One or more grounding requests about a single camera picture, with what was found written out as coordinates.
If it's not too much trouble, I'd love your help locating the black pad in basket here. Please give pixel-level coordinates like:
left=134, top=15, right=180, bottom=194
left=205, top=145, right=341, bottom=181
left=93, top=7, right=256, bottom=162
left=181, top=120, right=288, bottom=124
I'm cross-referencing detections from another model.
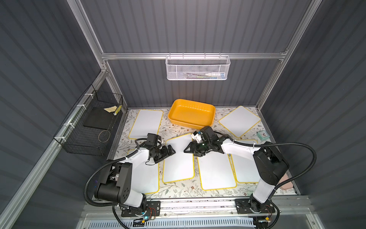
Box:
left=83, top=107, right=117, bottom=130

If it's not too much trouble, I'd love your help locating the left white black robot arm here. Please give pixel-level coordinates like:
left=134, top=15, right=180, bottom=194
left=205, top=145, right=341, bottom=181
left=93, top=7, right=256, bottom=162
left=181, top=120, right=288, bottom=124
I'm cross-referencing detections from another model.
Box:
left=83, top=133, right=176, bottom=212

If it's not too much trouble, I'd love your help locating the pink pencil case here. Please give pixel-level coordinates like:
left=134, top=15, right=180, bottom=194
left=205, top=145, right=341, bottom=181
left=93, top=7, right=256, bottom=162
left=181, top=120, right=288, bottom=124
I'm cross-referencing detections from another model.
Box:
left=278, top=174, right=294, bottom=190

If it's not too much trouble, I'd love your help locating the yellow sticky note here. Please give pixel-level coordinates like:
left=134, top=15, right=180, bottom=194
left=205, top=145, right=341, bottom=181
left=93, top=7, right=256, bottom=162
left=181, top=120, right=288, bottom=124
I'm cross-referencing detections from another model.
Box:
left=104, top=106, right=117, bottom=113

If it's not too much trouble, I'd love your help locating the whiteboard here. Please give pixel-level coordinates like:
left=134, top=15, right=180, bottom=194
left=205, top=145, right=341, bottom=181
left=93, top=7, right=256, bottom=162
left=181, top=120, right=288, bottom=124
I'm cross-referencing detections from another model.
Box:
left=227, top=139, right=260, bottom=183
left=131, top=149, right=159, bottom=194
left=162, top=134, right=194, bottom=183
left=197, top=152, right=237, bottom=191
left=129, top=109, right=164, bottom=139
left=219, top=106, right=261, bottom=137

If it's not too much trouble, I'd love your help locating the small teal clock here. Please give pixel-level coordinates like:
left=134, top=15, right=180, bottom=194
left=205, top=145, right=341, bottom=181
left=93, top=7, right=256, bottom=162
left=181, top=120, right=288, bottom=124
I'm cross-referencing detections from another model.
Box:
left=256, top=130, right=270, bottom=141

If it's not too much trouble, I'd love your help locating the aluminium rail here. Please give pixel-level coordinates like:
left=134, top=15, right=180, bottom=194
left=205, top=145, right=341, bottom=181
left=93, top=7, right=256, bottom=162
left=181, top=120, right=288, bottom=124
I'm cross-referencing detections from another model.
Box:
left=82, top=196, right=312, bottom=218

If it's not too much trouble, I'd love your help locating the yellow plastic storage box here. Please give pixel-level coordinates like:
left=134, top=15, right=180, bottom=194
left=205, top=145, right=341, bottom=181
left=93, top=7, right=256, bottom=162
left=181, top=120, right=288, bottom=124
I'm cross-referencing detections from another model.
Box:
left=168, top=99, right=216, bottom=129

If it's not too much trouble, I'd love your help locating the black wire basket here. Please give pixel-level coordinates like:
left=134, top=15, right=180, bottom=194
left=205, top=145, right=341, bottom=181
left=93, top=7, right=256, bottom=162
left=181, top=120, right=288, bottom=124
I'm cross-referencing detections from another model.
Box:
left=54, top=87, right=124, bottom=156

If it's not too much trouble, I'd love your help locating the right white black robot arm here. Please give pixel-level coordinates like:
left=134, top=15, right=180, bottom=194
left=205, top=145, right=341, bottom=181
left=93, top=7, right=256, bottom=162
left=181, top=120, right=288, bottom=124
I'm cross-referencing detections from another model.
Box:
left=184, top=126, right=317, bottom=213

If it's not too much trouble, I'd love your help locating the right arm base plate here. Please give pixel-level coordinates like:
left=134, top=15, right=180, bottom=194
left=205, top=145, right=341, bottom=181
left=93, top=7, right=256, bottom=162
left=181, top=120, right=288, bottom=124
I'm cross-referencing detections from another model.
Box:
left=234, top=198, right=275, bottom=215

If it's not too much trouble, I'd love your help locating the white marker in basket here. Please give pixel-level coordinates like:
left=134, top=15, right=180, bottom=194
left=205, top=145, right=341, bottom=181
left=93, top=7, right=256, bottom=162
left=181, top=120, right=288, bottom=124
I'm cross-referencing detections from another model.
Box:
left=205, top=72, right=226, bottom=79

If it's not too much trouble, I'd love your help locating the white wire mesh basket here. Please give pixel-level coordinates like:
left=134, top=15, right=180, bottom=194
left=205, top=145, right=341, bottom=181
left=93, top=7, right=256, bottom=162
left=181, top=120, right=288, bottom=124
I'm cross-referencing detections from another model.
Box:
left=165, top=54, right=231, bottom=81

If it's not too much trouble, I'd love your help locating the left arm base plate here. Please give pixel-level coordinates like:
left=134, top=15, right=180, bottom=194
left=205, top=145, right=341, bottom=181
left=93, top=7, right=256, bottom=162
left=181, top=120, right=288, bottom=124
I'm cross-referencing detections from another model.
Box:
left=121, top=201, right=161, bottom=218

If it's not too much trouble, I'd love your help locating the floral table mat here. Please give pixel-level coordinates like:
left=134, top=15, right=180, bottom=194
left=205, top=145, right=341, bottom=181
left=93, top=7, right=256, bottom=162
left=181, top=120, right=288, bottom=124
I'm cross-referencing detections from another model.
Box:
left=109, top=107, right=296, bottom=199

